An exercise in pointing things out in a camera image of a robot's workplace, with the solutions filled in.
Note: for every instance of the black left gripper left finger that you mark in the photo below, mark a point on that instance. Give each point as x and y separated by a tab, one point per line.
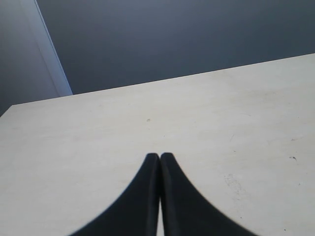
135	212

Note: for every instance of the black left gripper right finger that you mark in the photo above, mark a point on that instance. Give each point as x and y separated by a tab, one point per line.
185	211

